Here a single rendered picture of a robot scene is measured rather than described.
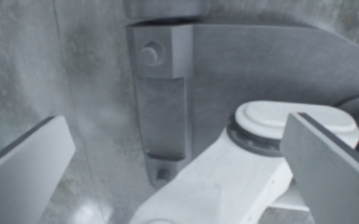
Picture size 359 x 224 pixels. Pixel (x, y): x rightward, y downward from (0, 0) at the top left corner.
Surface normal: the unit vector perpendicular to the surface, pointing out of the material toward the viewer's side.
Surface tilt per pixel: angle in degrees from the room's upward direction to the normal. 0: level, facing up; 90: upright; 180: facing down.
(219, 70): 0
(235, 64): 0
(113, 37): 0
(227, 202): 90
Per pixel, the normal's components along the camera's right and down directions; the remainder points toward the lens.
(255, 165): -0.03, -0.87
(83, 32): -0.22, 0.49
